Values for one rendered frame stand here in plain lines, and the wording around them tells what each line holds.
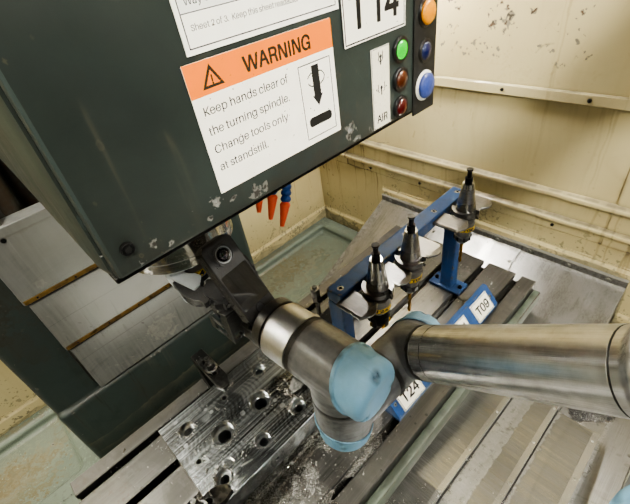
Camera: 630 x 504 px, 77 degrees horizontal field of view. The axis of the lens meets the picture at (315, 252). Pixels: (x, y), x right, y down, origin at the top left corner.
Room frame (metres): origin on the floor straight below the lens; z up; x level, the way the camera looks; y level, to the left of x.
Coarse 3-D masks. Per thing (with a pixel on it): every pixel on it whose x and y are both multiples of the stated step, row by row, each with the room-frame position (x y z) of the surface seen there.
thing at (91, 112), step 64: (0, 0) 0.26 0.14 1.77; (64, 0) 0.28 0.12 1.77; (128, 0) 0.30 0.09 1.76; (0, 64) 0.25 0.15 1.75; (64, 64) 0.27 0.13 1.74; (128, 64) 0.29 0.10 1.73; (0, 128) 0.32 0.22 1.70; (64, 128) 0.26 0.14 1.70; (128, 128) 0.28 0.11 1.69; (192, 128) 0.31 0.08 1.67; (384, 128) 0.47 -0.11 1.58; (64, 192) 0.26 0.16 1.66; (128, 192) 0.27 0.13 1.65; (192, 192) 0.30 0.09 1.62; (256, 192) 0.34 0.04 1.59; (128, 256) 0.26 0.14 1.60
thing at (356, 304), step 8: (352, 296) 0.55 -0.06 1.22; (360, 296) 0.55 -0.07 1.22; (336, 304) 0.54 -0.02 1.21; (344, 304) 0.53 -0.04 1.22; (352, 304) 0.53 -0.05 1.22; (360, 304) 0.53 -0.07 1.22; (368, 304) 0.52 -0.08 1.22; (376, 304) 0.52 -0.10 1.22; (352, 312) 0.51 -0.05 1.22; (360, 312) 0.51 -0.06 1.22; (368, 312) 0.50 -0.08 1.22; (360, 320) 0.49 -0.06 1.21
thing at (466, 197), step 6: (462, 186) 0.76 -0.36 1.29; (468, 186) 0.75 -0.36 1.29; (474, 186) 0.76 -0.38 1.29; (462, 192) 0.76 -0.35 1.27; (468, 192) 0.75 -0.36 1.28; (474, 192) 0.75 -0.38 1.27; (462, 198) 0.76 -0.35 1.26; (468, 198) 0.75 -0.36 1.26; (474, 198) 0.75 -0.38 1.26; (456, 204) 0.77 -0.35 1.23; (462, 204) 0.75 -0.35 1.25; (468, 204) 0.75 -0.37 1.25; (474, 204) 0.75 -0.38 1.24; (462, 210) 0.75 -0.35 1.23; (468, 210) 0.74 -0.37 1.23; (474, 210) 0.75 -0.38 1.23
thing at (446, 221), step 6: (444, 216) 0.76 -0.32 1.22; (450, 216) 0.75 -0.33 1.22; (438, 222) 0.74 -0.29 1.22; (444, 222) 0.73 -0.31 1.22; (450, 222) 0.73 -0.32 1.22; (456, 222) 0.73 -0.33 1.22; (462, 222) 0.72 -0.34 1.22; (444, 228) 0.72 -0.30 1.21; (450, 228) 0.71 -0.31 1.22; (456, 228) 0.71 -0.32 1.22; (462, 228) 0.70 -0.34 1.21
